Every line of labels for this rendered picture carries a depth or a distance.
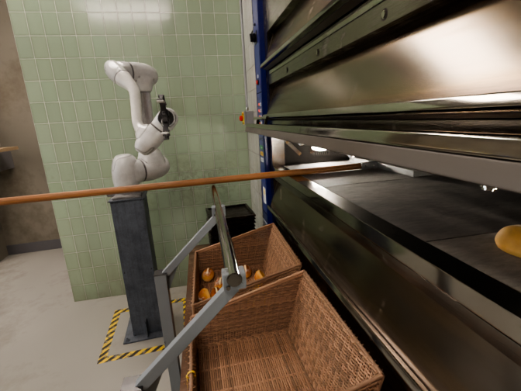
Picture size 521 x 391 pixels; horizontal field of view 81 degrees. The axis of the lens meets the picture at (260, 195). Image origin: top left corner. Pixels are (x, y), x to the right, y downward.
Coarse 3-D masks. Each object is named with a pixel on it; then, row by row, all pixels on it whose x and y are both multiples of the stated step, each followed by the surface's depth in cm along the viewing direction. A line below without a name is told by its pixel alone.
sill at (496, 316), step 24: (312, 192) 116; (336, 216) 97; (360, 216) 85; (384, 240) 72; (408, 240) 68; (408, 264) 64; (432, 264) 57; (456, 264) 56; (456, 288) 52; (480, 288) 49; (504, 288) 48; (480, 312) 48; (504, 312) 44
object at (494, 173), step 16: (256, 128) 140; (304, 144) 76; (320, 144) 66; (336, 144) 58; (352, 144) 52; (368, 144) 47; (384, 160) 43; (400, 160) 40; (416, 160) 37; (432, 160) 34; (448, 160) 32; (464, 160) 30; (480, 160) 29; (496, 160) 27; (448, 176) 32; (464, 176) 30; (480, 176) 28; (496, 176) 27; (512, 176) 26
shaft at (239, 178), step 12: (312, 168) 148; (324, 168) 149; (336, 168) 150; (348, 168) 152; (360, 168) 154; (192, 180) 137; (204, 180) 138; (216, 180) 139; (228, 180) 140; (240, 180) 141; (60, 192) 126; (72, 192) 127; (84, 192) 128; (96, 192) 129; (108, 192) 130; (120, 192) 131; (0, 204) 122
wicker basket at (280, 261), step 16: (272, 224) 180; (256, 240) 182; (272, 240) 176; (240, 256) 183; (256, 256) 185; (272, 256) 172; (288, 256) 145; (272, 272) 166; (288, 272) 143; (192, 288) 140; (208, 288) 164; (256, 288) 130; (192, 304) 126; (288, 304) 134
